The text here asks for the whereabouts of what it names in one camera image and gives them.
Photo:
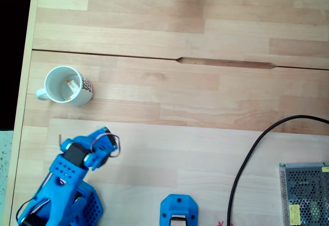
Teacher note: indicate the white printed mug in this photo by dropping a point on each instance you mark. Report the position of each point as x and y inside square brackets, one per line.
[55, 92]

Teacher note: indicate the pale wooden board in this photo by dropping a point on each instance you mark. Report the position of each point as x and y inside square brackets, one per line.
[192, 159]

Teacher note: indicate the perforated metal power supply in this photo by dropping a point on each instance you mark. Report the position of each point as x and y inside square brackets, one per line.
[306, 195]

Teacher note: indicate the blue post base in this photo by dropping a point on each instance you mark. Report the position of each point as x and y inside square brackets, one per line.
[167, 208]

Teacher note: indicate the wooden post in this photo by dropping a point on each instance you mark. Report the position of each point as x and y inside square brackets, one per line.
[178, 217]

